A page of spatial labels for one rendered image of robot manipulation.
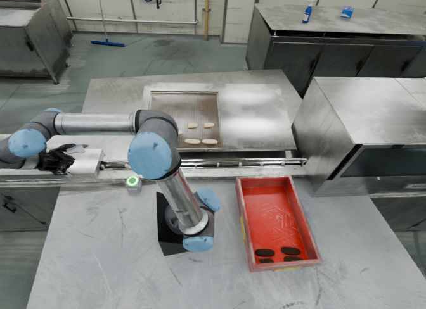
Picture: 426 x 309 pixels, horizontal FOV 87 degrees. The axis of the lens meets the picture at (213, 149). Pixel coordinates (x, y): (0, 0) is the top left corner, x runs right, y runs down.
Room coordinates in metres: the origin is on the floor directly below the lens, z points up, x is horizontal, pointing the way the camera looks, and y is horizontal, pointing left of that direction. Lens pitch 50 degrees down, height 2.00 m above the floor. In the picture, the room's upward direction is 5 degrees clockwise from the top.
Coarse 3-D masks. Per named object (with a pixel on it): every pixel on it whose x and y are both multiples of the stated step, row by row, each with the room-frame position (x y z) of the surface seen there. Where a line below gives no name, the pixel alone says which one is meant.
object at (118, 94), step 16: (96, 80) 1.65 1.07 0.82; (112, 80) 1.67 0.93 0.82; (128, 80) 1.69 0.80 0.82; (144, 80) 1.71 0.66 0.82; (160, 80) 1.73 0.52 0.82; (176, 80) 1.75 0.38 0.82; (192, 80) 1.78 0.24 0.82; (208, 80) 1.80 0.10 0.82; (224, 80) 1.82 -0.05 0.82; (240, 80) 1.84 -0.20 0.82; (256, 80) 1.87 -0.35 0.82; (272, 80) 1.89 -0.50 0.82; (288, 80) 1.92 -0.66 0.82; (96, 96) 1.44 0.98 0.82; (112, 96) 1.45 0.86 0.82; (128, 96) 1.47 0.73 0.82; (288, 96) 1.66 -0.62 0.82; (96, 112) 1.25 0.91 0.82; (112, 112) 1.27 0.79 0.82; (128, 112) 1.28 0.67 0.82; (288, 112) 1.45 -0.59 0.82; (96, 144) 0.94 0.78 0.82; (112, 144) 0.95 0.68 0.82; (128, 144) 0.96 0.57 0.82; (112, 160) 0.82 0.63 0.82; (64, 192) 0.57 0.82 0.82; (80, 192) 0.58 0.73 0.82
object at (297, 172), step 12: (228, 168) 0.80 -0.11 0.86; (240, 168) 0.81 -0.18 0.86; (252, 168) 0.82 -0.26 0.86; (264, 168) 0.83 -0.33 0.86; (276, 168) 0.84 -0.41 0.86; (288, 168) 0.85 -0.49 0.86; (300, 168) 0.85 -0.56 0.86; (0, 180) 0.59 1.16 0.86; (12, 180) 0.60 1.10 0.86; (24, 180) 0.60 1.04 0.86; (36, 180) 0.61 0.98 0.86; (48, 180) 0.62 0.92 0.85; (60, 180) 0.63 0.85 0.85; (72, 180) 0.64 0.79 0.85; (84, 180) 0.64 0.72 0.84; (96, 180) 0.65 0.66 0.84; (108, 180) 0.66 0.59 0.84; (120, 180) 0.67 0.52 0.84; (144, 180) 0.69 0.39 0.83
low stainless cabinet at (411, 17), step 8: (408, 16) 4.06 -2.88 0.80; (416, 16) 4.09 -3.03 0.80; (424, 16) 4.13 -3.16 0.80; (416, 24) 3.76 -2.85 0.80; (424, 24) 3.79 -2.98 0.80; (424, 56) 3.43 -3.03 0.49; (416, 64) 3.43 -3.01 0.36; (424, 64) 3.44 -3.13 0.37; (408, 72) 3.43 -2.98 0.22; (416, 72) 3.44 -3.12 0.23; (424, 72) 3.46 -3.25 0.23
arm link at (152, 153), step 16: (144, 128) 0.43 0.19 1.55; (160, 128) 0.43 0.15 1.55; (144, 144) 0.36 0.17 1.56; (160, 144) 0.37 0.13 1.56; (128, 160) 0.34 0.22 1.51; (144, 160) 0.34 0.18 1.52; (160, 160) 0.34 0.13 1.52; (176, 160) 0.38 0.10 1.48; (144, 176) 0.32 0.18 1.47; (160, 176) 0.32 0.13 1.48; (176, 176) 0.36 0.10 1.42; (176, 192) 0.33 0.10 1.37; (192, 192) 0.37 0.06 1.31; (176, 208) 0.32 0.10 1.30; (192, 208) 0.33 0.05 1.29; (192, 224) 0.30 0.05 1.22; (208, 224) 0.32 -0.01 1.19; (192, 240) 0.26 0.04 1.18; (208, 240) 0.27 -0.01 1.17
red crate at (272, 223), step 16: (256, 192) 0.68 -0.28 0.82; (272, 192) 0.68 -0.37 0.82; (256, 208) 0.57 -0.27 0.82; (272, 208) 0.58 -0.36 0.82; (288, 208) 0.59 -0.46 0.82; (256, 224) 0.48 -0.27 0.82; (272, 224) 0.49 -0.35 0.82; (288, 224) 0.50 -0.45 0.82; (256, 240) 0.40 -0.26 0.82; (272, 240) 0.41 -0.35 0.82; (288, 240) 0.41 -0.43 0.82; (256, 256) 0.32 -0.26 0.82; (272, 256) 0.32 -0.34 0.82; (304, 256) 0.34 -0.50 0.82
